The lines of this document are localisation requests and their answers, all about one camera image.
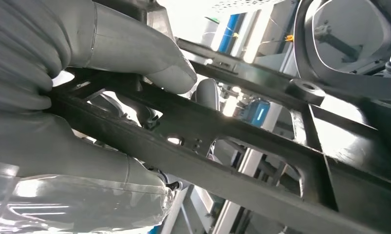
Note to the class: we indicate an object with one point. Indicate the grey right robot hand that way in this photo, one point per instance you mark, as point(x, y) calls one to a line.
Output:
point(117, 45)

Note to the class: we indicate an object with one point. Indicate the grey oval shell black rim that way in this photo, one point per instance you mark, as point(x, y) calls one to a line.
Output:
point(350, 35)

